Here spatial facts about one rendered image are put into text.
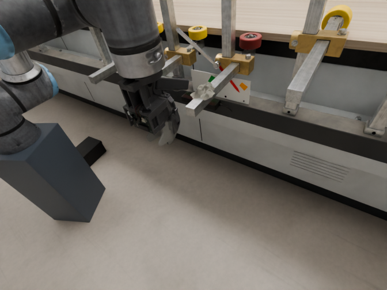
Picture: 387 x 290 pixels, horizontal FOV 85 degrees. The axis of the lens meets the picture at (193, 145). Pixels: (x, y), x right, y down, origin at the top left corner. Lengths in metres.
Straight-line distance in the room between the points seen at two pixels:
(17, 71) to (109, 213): 0.91
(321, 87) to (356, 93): 0.12
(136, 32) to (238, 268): 1.12
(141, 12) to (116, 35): 0.05
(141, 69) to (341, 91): 0.82
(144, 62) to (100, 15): 0.09
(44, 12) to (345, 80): 0.93
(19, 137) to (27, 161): 0.12
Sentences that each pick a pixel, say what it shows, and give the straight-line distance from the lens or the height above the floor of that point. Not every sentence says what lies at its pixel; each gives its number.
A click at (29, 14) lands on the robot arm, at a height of 1.15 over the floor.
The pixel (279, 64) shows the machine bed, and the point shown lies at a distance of 1.02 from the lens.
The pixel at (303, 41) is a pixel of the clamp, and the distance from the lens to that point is 0.72.
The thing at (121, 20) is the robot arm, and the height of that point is 1.13.
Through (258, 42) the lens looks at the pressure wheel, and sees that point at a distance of 0.88.
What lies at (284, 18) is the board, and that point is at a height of 0.90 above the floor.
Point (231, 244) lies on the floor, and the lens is 1.28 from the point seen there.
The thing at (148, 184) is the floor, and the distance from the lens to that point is 1.54.
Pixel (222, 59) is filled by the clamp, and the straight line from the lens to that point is 0.83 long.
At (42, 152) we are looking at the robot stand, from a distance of 1.21.
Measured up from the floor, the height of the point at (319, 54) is 0.96.
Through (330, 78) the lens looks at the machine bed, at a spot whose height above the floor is 0.74.
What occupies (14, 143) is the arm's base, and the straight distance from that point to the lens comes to 1.21.
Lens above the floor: 1.20
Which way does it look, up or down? 45 degrees down
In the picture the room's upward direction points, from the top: 9 degrees counter-clockwise
